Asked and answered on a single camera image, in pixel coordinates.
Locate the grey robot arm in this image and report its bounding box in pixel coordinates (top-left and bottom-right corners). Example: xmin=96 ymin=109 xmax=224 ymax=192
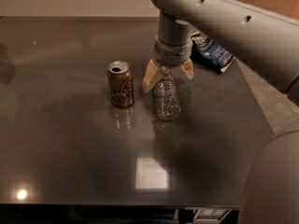
xmin=151 ymin=0 xmax=299 ymax=224

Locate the drawer unit under table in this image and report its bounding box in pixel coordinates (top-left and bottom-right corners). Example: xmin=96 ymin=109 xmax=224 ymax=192
xmin=68 ymin=206 xmax=231 ymax=224

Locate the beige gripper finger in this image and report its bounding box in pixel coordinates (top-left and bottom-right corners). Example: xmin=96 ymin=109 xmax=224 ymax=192
xmin=142 ymin=59 xmax=164 ymax=93
xmin=179 ymin=59 xmax=194 ymax=80

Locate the clear plastic water bottle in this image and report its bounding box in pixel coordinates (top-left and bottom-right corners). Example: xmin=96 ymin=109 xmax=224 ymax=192
xmin=153 ymin=67 xmax=181 ymax=120

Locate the blue crumpled snack bag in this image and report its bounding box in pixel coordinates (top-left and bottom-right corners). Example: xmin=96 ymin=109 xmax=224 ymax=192
xmin=191 ymin=32 xmax=235 ymax=74

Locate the orange LaCroix soda can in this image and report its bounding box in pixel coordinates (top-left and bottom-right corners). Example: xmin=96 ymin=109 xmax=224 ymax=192
xmin=107 ymin=61 xmax=134 ymax=107

